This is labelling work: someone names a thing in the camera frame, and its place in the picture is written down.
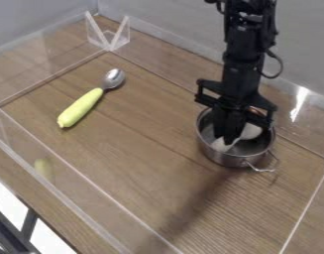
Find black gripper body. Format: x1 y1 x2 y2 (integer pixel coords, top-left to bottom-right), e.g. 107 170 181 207
195 61 278 129

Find plush mushroom toy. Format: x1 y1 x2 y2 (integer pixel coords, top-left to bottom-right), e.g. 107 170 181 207
211 106 267 154

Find silver pot with handles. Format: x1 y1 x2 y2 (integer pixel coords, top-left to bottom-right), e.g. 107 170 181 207
196 109 279 173

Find clear acrylic enclosure wall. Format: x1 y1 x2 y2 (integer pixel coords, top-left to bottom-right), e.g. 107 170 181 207
0 16 324 254

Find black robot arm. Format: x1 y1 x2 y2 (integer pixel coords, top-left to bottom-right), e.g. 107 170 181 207
195 0 278 145

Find spoon with yellow-green handle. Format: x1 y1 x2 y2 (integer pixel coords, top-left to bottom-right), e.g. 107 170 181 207
57 68 125 128

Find dark metal table leg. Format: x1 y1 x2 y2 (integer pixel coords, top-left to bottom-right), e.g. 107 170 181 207
0 209 41 254

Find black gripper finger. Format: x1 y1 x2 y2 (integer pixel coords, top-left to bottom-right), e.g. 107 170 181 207
224 110 247 145
212 106 231 138

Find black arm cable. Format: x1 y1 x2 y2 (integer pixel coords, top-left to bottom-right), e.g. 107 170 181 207
256 49 284 79

